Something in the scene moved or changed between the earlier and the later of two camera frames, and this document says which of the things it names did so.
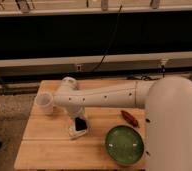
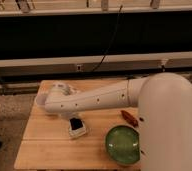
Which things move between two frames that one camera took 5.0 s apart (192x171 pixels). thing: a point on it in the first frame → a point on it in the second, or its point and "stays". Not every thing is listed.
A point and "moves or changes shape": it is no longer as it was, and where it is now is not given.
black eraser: (80, 124) moves or changes shape
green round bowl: (124, 145) stays
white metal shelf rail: (142, 62) stays
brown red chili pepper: (129, 118) stays
